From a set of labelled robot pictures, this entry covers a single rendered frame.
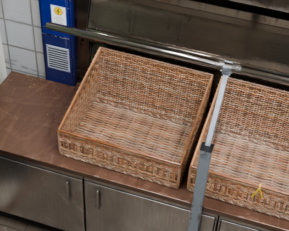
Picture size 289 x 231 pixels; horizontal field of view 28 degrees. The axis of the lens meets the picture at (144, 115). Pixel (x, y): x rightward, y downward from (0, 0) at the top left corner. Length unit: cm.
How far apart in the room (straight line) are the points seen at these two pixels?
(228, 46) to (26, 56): 104
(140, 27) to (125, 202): 77
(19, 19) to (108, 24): 47
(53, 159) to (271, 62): 103
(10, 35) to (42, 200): 83
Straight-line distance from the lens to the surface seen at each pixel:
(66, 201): 270
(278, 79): 210
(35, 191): 274
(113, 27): 262
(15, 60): 302
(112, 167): 247
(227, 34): 250
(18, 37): 292
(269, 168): 258
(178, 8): 247
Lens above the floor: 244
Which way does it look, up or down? 43 degrees down
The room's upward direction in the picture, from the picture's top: 3 degrees clockwise
